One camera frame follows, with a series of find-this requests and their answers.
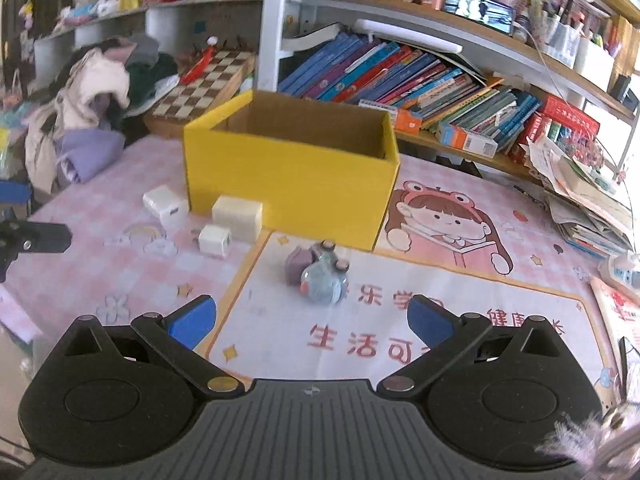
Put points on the yellow cardboard box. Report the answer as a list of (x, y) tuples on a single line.
[(280, 185)]

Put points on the white storage bin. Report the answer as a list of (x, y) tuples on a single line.
[(594, 62)]

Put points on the pink checkered desktop cloth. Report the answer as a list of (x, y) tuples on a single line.
[(100, 270)]

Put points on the white wooden bookshelf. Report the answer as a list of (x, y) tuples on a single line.
[(272, 35)]

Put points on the row of books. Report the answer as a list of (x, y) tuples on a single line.
[(400, 75)]

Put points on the red gift box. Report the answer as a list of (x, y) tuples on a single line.
[(570, 115)]

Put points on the purple cube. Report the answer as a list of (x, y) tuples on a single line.
[(296, 265)]

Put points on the fuzzy lilac fabric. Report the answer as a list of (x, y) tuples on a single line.
[(575, 440)]

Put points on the clear pen holder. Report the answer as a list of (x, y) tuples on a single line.
[(560, 42)]

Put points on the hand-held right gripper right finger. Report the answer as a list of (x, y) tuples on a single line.
[(430, 320)]

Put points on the grey corked bottle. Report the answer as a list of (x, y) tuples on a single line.
[(322, 251)]

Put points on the white square charger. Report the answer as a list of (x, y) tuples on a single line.
[(165, 205)]

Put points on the white desk lamp bar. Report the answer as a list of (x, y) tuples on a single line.
[(410, 36)]

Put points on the small white plug charger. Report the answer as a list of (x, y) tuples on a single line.
[(215, 242)]

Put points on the black smartphone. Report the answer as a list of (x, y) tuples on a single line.
[(625, 360)]

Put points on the white power strip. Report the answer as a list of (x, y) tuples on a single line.
[(622, 272)]

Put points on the stack of papers and booklets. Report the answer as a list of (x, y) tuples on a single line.
[(585, 195)]

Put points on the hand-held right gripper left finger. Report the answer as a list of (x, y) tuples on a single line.
[(192, 320)]

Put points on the white orange carton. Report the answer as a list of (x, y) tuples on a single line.
[(467, 141)]

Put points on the cream rectangular block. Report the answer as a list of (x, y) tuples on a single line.
[(237, 217)]

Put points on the pile of clothes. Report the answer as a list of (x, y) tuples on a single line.
[(95, 85)]

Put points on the smartphone with lit screen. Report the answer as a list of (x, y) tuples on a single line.
[(477, 10)]

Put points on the small orange box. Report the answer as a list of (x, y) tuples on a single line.
[(407, 121)]

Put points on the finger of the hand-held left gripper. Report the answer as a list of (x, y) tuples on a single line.
[(45, 239), (14, 194)]

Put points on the wooden chessboard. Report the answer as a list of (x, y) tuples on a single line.
[(200, 87)]

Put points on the pink printed booklet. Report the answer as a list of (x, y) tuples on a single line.
[(620, 315)]

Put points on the blue round corked bottle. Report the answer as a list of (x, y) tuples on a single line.
[(322, 285)]

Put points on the black shelf device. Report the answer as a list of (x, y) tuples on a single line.
[(625, 92)]

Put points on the red tassel ornament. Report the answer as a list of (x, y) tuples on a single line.
[(197, 67)]

